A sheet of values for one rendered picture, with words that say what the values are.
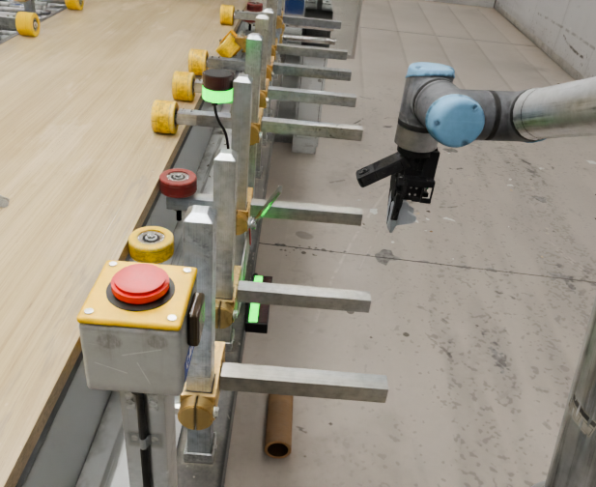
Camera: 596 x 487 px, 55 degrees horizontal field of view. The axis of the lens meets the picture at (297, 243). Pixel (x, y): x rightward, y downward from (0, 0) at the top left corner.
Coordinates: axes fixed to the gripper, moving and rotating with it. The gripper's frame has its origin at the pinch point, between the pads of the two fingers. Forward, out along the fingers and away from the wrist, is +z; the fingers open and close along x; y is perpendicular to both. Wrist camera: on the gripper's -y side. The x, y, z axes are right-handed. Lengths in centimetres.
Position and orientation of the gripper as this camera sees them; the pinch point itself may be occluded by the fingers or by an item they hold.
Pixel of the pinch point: (388, 226)
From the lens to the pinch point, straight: 132.7
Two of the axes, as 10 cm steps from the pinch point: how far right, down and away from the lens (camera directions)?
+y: 10.0, 0.9, 0.3
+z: -0.9, 8.4, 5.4
